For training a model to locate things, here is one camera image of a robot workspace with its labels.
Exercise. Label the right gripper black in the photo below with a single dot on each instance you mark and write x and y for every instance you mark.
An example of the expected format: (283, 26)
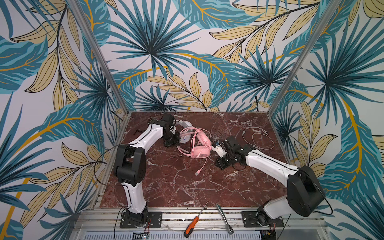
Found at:
(225, 160)

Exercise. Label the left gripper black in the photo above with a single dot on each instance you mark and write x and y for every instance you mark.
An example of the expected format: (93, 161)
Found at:
(172, 139)

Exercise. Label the white headphones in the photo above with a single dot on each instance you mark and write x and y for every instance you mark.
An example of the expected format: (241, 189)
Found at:
(186, 132)

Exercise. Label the pink cat-ear headphones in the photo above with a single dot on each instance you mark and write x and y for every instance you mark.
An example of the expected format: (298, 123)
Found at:
(200, 144)

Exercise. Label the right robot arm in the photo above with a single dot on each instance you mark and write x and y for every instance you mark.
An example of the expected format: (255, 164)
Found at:
(304, 191)

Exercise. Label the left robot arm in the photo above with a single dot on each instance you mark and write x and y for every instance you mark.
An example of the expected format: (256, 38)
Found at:
(130, 167)

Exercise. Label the metal pliers tool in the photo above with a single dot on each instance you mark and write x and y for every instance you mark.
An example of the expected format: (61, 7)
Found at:
(227, 225)

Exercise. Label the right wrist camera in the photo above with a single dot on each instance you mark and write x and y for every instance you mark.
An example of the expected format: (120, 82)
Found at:
(219, 149)

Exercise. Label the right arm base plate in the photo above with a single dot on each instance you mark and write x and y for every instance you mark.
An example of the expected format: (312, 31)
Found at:
(255, 219)

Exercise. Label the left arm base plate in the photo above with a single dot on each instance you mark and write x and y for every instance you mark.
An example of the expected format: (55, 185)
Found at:
(129, 220)

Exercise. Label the orange handle screwdriver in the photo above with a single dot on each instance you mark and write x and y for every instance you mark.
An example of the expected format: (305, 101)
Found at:
(192, 225)

